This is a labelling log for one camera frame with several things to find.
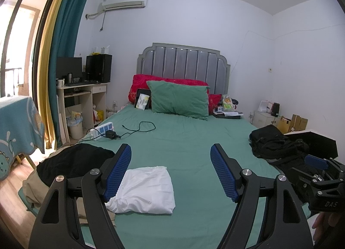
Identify white garment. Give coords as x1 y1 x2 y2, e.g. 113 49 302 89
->
105 166 176 214

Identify black clothes pile right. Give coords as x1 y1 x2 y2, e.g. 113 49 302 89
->
249 124 338 175

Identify person's hand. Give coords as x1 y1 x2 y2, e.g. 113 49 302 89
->
312 212 342 242

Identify tan khaki garment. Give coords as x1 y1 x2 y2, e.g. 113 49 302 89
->
22 167 116 225

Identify brown cardboard box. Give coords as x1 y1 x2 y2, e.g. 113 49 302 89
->
277 115 308 134

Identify black garment left side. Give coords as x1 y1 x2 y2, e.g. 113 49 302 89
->
36 143 115 186

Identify green bed sheet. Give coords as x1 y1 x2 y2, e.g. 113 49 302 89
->
17 103 314 249

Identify white bedside cabinet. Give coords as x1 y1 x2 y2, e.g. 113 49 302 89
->
252 101 280 128

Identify white blue power strip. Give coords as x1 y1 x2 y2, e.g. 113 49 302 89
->
89 122 114 140

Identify white waste bin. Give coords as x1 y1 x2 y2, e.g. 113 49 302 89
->
67 116 83 140

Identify blue cartoon tablecloth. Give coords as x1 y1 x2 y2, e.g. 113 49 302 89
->
0 96 44 180

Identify black power adapter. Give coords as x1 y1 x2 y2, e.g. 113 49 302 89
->
105 130 121 140

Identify snack bag and books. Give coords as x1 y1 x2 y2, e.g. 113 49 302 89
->
212 95 243 119

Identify beige computer desk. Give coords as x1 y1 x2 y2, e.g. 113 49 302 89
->
57 82 108 143

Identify small red pillow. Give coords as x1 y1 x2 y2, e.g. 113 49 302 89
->
208 94 222 115

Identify black computer monitor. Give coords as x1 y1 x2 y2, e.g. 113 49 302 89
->
56 57 82 80

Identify black computer tower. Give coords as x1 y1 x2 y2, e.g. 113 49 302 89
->
85 54 112 83

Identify green pillow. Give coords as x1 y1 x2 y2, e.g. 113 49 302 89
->
147 81 209 120

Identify grey padded headboard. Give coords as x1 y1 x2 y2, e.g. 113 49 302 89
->
136 43 230 95

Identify white air conditioner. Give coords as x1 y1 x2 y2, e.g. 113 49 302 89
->
102 0 147 11

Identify teal yellow curtain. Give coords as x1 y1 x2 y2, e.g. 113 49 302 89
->
36 0 86 148

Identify black charging cable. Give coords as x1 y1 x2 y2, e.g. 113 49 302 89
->
118 120 157 140

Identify tissue pack in black frame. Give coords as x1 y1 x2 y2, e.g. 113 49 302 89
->
135 89 151 110

